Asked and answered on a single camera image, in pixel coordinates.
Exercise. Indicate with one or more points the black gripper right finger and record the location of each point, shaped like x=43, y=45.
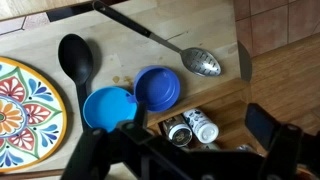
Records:
x=261, y=125

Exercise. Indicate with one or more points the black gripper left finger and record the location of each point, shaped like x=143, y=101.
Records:
x=93, y=150

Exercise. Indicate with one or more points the white cap printed bottle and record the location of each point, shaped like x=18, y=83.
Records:
x=203, y=128

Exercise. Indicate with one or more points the wooden divided tray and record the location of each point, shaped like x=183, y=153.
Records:
x=206, y=95

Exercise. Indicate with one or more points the black cap spice bottle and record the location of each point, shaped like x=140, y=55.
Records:
x=178, y=131

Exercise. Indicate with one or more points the clear glass jar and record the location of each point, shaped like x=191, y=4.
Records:
x=245, y=148

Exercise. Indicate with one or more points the light blue plastic bowl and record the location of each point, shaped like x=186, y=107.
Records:
x=106, y=108

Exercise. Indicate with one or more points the colourful floral patterned plate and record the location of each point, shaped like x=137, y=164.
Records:
x=30, y=113

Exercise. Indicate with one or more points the dark blue plastic bowl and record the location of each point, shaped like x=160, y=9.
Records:
x=156, y=88

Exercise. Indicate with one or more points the black plastic spoon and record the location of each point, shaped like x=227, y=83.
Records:
x=75, y=56

